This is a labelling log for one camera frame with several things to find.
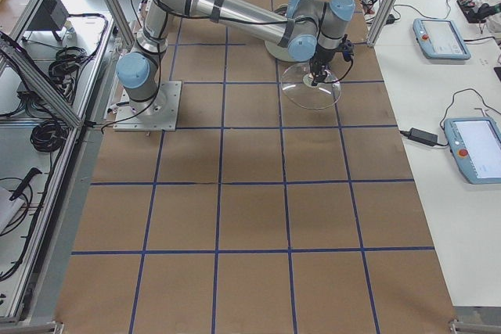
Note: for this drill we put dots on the far teach pendant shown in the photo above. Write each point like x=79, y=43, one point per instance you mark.
x=440, y=39

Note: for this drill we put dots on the black monitor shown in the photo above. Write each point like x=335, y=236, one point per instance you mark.
x=50, y=16

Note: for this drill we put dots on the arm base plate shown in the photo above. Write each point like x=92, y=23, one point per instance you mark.
x=161, y=115

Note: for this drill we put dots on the glass pot lid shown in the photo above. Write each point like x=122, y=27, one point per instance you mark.
x=298, y=86

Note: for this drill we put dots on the pale green cooking pot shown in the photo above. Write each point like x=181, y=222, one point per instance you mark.
x=296, y=41

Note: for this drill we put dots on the teach pendant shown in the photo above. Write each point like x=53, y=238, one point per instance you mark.
x=475, y=145
x=440, y=39

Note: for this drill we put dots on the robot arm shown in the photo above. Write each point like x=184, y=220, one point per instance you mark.
x=138, y=71

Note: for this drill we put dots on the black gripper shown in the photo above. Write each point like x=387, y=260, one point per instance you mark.
x=322, y=57

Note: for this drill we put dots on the near teach pendant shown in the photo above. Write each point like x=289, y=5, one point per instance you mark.
x=475, y=145

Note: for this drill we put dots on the black power adapter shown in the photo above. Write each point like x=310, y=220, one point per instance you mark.
x=423, y=137

